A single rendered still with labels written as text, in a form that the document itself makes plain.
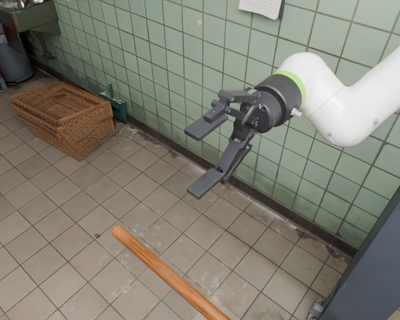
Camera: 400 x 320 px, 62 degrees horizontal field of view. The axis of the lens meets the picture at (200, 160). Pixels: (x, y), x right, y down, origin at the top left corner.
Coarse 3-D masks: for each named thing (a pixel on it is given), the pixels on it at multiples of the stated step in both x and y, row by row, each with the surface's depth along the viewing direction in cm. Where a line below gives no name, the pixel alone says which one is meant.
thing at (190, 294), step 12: (120, 228) 83; (120, 240) 81; (132, 240) 80; (132, 252) 79; (144, 252) 78; (156, 264) 76; (168, 276) 74; (180, 288) 72; (192, 288) 72; (192, 300) 70; (204, 300) 70; (204, 312) 68; (216, 312) 68
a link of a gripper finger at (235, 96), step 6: (222, 90) 52; (228, 90) 53; (234, 90) 55; (240, 90) 56; (246, 90) 57; (234, 96) 51; (240, 96) 52; (246, 96) 54; (252, 96) 56; (258, 96) 57; (234, 102) 52; (240, 102) 54
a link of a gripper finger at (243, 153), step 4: (252, 148) 66; (240, 152) 65; (244, 152) 65; (240, 156) 65; (244, 156) 66; (236, 160) 65; (240, 160) 65; (236, 164) 65; (232, 168) 65; (232, 172) 65; (228, 176) 64; (224, 184) 65
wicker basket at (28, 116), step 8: (72, 96) 286; (80, 96) 280; (88, 104) 279; (96, 104) 272; (24, 112) 246; (104, 112) 264; (32, 120) 252; (40, 120) 238; (56, 128) 232; (64, 136) 239; (88, 136) 260
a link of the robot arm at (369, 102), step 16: (384, 64) 63; (368, 80) 65; (384, 80) 62; (336, 96) 67; (352, 96) 66; (368, 96) 64; (384, 96) 63; (320, 112) 69; (336, 112) 67; (352, 112) 66; (368, 112) 65; (384, 112) 65; (320, 128) 71; (336, 128) 68; (352, 128) 67; (368, 128) 67; (336, 144) 71; (352, 144) 70
